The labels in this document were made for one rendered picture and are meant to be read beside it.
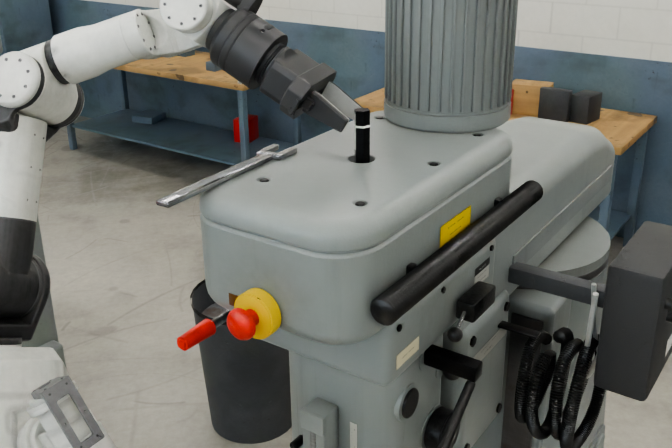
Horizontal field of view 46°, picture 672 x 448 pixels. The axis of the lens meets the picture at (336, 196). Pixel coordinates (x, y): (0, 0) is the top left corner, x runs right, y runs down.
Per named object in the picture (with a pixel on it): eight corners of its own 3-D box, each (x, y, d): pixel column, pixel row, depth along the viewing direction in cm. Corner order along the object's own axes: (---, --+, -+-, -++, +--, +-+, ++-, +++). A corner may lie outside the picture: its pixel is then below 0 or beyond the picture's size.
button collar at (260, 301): (272, 346, 94) (270, 301, 91) (234, 331, 97) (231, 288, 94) (283, 338, 95) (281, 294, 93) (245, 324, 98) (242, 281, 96)
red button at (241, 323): (249, 348, 91) (247, 318, 90) (223, 338, 94) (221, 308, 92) (267, 335, 94) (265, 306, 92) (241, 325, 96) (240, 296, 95)
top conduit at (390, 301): (394, 330, 88) (395, 303, 87) (363, 320, 91) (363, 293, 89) (542, 203, 123) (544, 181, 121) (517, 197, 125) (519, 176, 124)
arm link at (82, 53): (143, 27, 116) (27, 67, 119) (109, 0, 106) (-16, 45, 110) (158, 94, 114) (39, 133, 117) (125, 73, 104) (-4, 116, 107)
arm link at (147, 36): (219, 25, 105) (127, 56, 107) (238, 36, 114) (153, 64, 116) (205, -22, 105) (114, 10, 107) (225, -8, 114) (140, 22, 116)
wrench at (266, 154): (174, 210, 91) (173, 204, 91) (149, 204, 93) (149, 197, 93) (296, 152, 110) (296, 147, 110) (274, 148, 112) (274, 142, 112)
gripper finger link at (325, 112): (340, 135, 105) (302, 108, 105) (352, 115, 103) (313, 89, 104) (336, 138, 103) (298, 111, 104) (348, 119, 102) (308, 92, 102)
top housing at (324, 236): (353, 365, 90) (352, 236, 84) (186, 302, 104) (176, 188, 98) (516, 224, 126) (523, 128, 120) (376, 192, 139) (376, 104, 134)
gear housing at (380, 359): (389, 394, 101) (390, 326, 97) (244, 338, 114) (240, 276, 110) (497, 289, 127) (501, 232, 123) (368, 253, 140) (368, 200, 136)
